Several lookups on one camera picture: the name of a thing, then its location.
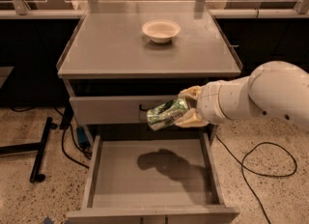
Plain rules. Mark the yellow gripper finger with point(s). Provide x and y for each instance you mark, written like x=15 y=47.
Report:
x=191 y=118
x=191 y=92

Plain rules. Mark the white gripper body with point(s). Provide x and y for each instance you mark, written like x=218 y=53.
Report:
x=209 y=102

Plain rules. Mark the green soda can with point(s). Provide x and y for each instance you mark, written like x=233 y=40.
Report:
x=167 y=113

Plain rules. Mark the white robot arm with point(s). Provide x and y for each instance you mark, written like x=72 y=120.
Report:
x=273 y=89

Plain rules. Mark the open grey middle drawer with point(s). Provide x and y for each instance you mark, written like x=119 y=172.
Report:
x=153 y=182

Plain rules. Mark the grey drawer cabinet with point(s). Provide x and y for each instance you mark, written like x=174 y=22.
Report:
x=109 y=55

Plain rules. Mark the closed grey top drawer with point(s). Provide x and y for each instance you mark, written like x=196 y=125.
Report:
x=113 y=110

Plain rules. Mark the white paper bowl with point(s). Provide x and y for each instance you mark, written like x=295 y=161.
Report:
x=161 y=30

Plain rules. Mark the blue box on floor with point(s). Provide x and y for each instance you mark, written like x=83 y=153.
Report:
x=82 y=137

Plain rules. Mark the black metal stand base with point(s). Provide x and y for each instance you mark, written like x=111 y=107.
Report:
x=37 y=147

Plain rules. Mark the black drawer handle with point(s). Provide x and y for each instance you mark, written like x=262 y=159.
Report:
x=145 y=108

